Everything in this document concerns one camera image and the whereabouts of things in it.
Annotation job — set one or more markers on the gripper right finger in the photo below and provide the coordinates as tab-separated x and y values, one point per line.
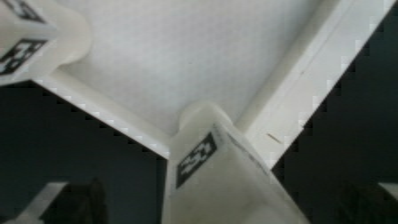
369	205

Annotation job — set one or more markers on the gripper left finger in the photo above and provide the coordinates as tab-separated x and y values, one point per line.
67	204

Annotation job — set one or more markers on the white desk leg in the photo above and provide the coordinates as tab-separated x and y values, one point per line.
223	190
45	38

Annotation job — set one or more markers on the white desk top tray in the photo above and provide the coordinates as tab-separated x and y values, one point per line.
252	53

